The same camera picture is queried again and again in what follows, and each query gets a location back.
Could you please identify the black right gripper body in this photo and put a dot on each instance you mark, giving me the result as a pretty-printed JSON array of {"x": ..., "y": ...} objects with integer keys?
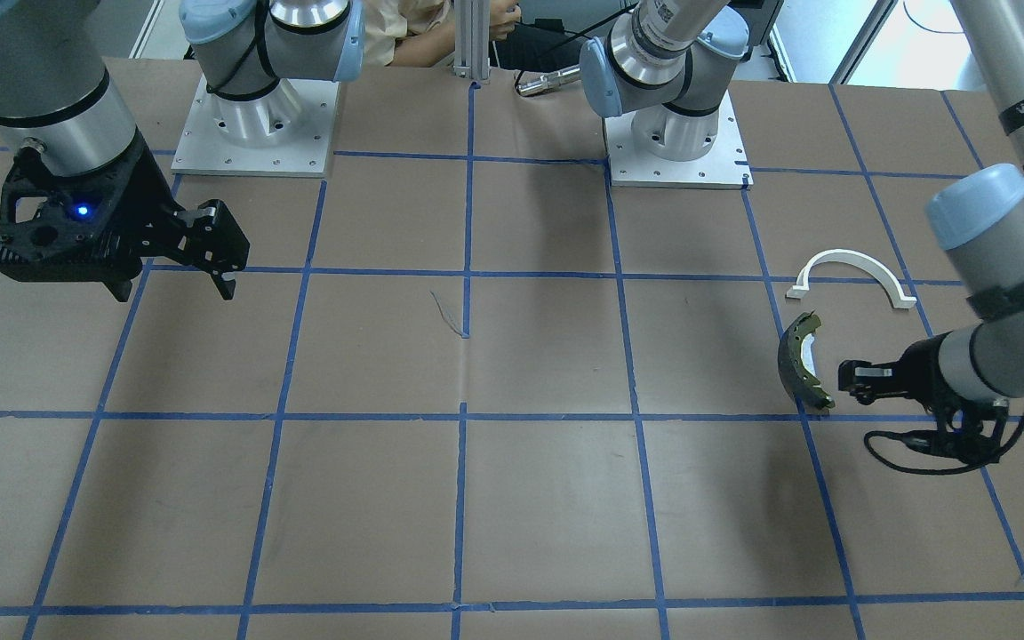
[{"x": 137, "y": 197}]

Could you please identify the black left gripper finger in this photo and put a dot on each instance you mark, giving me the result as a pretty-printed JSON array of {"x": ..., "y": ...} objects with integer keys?
[
  {"x": 853, "y": 370},
  {"x": 862, "y": 393}
]

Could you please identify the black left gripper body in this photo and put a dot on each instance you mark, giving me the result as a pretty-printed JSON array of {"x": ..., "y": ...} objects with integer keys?
[{"x": 917, "y": 366}]

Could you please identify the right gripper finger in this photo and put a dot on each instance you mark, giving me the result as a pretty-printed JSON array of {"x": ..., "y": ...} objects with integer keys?
[
  {"x": 215, "y": 243},
  {"x": 121, "y": 290}
]

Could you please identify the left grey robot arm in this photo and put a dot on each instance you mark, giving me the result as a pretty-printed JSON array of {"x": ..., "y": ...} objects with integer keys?
[{"x": 671, "y": 62}]

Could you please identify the green brake shoe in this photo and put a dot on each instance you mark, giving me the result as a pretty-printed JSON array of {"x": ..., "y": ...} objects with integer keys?
[{"x": 795, "y": 360}]

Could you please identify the loose blue tape thread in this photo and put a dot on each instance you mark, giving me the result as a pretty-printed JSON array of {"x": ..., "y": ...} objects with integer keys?
[{"x": 448, "y": 317}]

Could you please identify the person in beige shirt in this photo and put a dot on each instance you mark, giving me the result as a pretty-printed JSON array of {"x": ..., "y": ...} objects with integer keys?
[{"x": 409, "y": 34}]

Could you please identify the silver cylindrical tool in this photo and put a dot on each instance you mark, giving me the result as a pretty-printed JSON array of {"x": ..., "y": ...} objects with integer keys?
[{"x": 547, "y": 83}]

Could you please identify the white curved plastic bracket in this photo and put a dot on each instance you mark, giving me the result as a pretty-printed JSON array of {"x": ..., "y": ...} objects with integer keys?
[{"x": 898, "y": 297}]

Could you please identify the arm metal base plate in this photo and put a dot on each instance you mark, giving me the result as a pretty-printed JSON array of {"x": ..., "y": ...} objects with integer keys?
[
  {"x": 681, "y": 164},
  {"x": 288, "y": 133}
]

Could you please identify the aluminium frame post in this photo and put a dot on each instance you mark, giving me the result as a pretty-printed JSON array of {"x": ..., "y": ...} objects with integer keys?
[{"x": 470, "y": 58}]

